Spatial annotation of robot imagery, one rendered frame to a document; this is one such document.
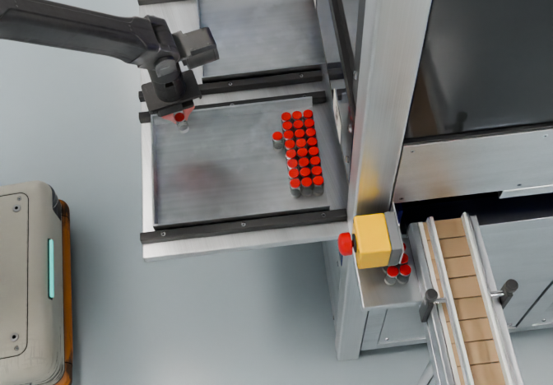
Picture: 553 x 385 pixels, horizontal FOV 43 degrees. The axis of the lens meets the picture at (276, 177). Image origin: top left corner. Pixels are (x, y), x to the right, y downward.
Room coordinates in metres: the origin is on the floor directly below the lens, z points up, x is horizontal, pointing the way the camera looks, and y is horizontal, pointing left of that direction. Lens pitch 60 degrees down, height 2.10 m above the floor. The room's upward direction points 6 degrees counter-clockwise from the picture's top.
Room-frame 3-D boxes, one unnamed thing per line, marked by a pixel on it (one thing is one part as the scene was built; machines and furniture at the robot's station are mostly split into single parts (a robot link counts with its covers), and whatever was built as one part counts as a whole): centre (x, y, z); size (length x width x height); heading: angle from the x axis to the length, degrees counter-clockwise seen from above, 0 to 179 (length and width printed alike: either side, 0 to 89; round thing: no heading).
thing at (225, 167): (0.73, 0.08, 0.90); 0.34 x 0.26 x 0.04; 91
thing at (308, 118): (0.73, -0.08, 0.90); 0.18 x 0.02 x 0.05; 1
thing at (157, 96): (0.80, 0.18, 1.08); 0.10 x 0.07 x 0.07; 104
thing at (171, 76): (0.80, 0.18, 1.14); 0.07 x 0.06 x 0.07; 108
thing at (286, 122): (0.73, -0.03, 0.90); 0.18 x 0.02 x 0.05; 1
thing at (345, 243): (0.48, -0.11, 0.99); 0.04 x 0.04 x 0.04; 1
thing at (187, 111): (0.80, 0.18, 1.01); 0.07 x 0.07 x 0.09; 14
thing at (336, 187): (0.90, 0.04, 0.87); 0.70 x 0.48 x 0.02; 1
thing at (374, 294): (0.47, -0.20, 0.87); 0.14 x 0.13 x 0.02; 91
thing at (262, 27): (1.07, -0.03, 0.90); 0.34 x 0.26 x 0.04; 91
